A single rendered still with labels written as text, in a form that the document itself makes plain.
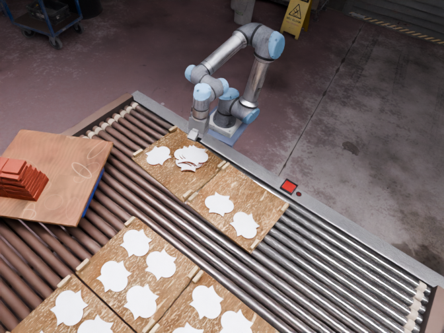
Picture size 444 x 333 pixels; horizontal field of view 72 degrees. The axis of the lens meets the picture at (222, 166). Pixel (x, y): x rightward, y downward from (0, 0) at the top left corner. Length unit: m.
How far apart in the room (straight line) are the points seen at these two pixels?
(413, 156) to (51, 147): 3.30
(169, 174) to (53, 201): 0.57
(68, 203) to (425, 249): 2.71
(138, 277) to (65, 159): 0.70
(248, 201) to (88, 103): 2.46
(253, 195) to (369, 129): 2.37
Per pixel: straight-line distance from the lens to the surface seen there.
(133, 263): 1.48
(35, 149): 1.84
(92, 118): 2.04
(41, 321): 1.52
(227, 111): 1.89
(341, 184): 3.13
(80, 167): 1.68
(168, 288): 1.43
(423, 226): 3.27
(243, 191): 1.66
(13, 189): 1.62
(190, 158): 1.69
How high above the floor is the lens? 2.31
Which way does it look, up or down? 52 degrees down
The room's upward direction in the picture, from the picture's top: 8 degrees clockwise
